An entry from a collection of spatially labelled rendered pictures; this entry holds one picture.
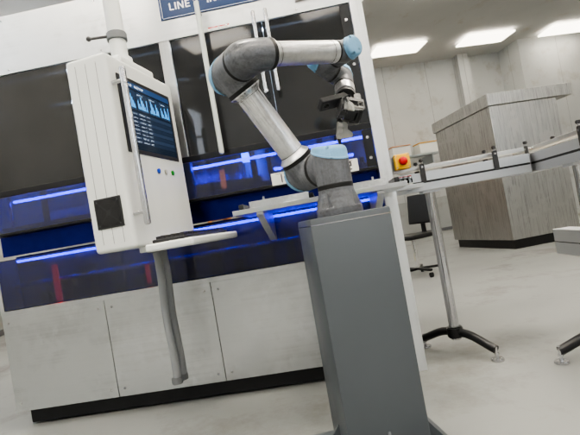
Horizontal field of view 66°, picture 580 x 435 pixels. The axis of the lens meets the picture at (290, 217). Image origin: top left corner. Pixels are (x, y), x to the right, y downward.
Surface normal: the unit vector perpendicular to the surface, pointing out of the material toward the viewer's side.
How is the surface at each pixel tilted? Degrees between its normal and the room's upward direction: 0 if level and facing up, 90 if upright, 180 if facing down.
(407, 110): 90
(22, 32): 90
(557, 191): 90
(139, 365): 90
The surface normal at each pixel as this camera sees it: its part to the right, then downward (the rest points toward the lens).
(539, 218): 0.14, -0.04
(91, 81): -0.24, 0.02
